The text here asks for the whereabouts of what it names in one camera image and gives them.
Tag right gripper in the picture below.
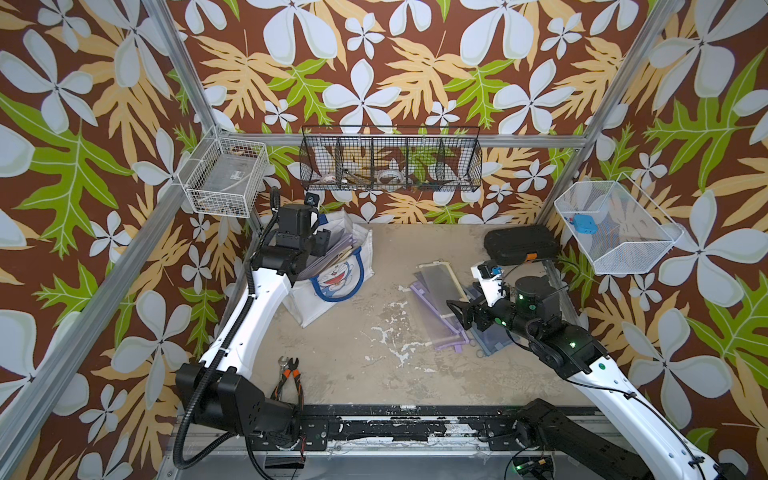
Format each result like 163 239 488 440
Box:
446 281 541 346

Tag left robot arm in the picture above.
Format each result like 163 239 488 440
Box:
172 189 330 470

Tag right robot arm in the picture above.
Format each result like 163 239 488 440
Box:
446 268 745 479

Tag purple mesh pouch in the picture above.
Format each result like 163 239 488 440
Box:
410 281 470 353

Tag white canvas tote bag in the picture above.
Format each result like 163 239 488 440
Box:
283 227 374 328

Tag black zippered case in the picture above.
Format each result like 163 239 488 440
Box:
483 225 560 266

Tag blue small object in basket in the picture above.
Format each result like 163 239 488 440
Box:
570 214 598 235

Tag white mesh basket right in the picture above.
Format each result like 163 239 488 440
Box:
554 174 684 276

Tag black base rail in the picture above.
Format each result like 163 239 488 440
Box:
251 399 563 453

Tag orange handled pliers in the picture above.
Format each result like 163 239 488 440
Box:
270 357 304 410

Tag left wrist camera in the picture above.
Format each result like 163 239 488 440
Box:
304 191 320 210

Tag black wire basket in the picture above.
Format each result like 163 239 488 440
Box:
298 125 483 192

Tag white wire basket left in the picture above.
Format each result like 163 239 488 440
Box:
179 128 269 219

